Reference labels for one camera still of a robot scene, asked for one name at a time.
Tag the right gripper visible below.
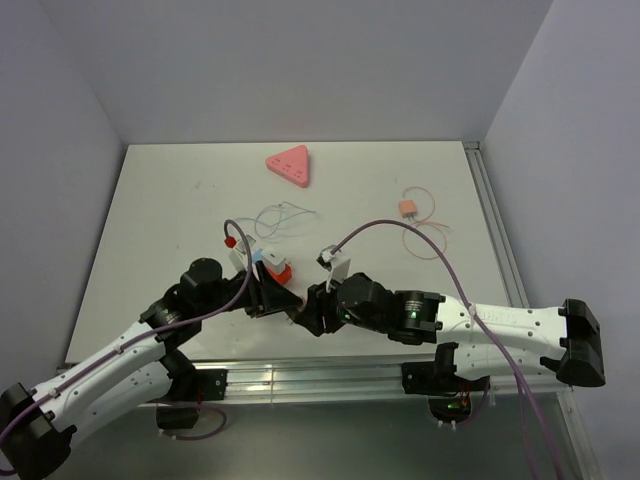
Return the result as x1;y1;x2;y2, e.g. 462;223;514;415
296;270;388;336

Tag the aluminium right rail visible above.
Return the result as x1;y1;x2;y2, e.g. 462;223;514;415
462;141;603;479

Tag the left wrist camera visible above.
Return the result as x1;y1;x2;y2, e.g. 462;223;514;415
224;235;256;271

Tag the pink triangular power strip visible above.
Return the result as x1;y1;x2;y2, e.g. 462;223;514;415
265;145;310;188

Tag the aluminium front rail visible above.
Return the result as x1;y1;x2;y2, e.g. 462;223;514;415
47;352;573;411

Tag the orange pink charger plug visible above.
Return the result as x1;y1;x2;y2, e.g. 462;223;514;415
398;199;418;221

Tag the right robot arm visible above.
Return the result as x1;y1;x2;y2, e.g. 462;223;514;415
290;273;606;394

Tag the red cube socket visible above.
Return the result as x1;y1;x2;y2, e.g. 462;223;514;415
267;264;293;286

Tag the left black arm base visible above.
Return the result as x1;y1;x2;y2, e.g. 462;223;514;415
155;369;228;441

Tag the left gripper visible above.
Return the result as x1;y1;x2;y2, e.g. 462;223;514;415
198;260;302;317

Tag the white charger plug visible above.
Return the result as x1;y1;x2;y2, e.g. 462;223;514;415
262;247;287;275

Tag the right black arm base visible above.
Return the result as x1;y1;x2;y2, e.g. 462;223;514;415
401;362;490;422

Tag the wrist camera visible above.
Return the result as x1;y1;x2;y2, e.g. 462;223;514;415
224;235;256;271
316;245;351;293

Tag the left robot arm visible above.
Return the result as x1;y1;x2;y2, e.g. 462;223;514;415
1;258;302;479

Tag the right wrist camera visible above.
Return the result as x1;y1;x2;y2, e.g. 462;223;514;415
316;245;351;293

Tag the aluminium rail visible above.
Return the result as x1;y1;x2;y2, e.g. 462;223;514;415
462;141;603;479
47;352;573;411

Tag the brown pink charger plug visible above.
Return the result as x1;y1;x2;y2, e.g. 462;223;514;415
285;298;306;322

